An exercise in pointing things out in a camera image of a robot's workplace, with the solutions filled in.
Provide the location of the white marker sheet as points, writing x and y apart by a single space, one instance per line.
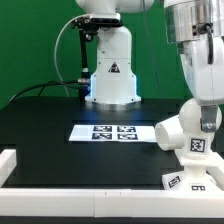
112 133

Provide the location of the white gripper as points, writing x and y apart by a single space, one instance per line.
203 67

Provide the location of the white lamp shade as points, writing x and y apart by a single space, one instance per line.
169 134

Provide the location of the white lamp base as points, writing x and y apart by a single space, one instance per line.
206 175

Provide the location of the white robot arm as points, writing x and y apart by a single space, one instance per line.
197 28

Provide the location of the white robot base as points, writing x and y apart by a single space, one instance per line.
113 85

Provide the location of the white table border frame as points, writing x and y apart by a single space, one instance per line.
102 202

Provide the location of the white light bulb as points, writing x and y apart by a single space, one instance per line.
197 144

